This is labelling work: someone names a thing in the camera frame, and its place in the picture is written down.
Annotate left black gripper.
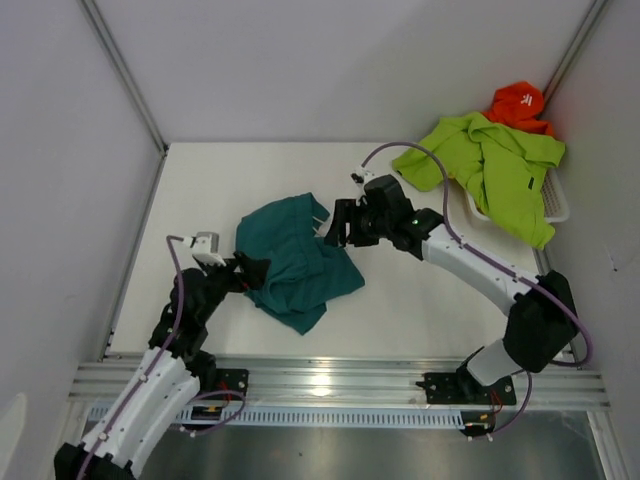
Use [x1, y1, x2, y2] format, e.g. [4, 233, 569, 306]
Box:
[198, 252, 270, 325]

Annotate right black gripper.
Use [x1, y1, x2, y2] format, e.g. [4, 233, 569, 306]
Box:
[323, 201, 391, 250]

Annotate teal green shorts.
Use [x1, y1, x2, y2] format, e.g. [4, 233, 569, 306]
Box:
[235, 193, 365, 335]

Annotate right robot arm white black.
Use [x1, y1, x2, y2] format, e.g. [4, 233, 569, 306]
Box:
[324, 175, 579, 404]

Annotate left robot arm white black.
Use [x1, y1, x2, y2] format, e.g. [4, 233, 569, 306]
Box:
[54, 252, 270, 479]

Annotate lime green shorts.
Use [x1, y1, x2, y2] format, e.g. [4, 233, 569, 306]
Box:
[419, 112, 566, 249]

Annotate orange shorts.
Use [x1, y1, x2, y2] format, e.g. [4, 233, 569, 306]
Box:
[483, 81, 554, 137]

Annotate white plastic basket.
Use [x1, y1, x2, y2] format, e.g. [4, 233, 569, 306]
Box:
[465, 169, 570, 225]

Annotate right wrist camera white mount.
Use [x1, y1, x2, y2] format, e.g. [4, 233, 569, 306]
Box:
[350, 165, 376, 188]

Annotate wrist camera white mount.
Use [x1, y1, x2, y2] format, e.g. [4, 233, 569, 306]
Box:
[350, 165, 376, 188]
[181, 232, 226, 266]

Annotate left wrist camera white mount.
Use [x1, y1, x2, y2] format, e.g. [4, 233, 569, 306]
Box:
[181, 232, 226, 266]

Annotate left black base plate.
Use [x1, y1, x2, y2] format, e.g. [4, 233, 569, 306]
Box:
[212, 368, 249, 403]

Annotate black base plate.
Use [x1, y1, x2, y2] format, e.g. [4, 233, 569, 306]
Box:
[212, 368, 249, 403]
[415, 372, 517, 406]

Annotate aluminium rail frame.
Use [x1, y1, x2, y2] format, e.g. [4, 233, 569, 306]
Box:
[68, 144, 612, 412]

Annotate slotted grey cable duct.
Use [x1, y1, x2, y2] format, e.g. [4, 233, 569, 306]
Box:
[88, 405, 494, 430]

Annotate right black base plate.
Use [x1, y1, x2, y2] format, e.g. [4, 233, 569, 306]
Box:
[415, 372, 517, 406]

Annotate left corner aluminium post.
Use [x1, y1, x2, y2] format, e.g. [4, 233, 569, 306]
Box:
[77, 0, 168, 156]

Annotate corner aluminium post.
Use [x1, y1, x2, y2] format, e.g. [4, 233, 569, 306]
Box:
[77, 0, 168, 156]
[543, 0, 612, 102]

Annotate right corner aluminium post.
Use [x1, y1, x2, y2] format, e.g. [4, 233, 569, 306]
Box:
[543, 0, 612, 102]

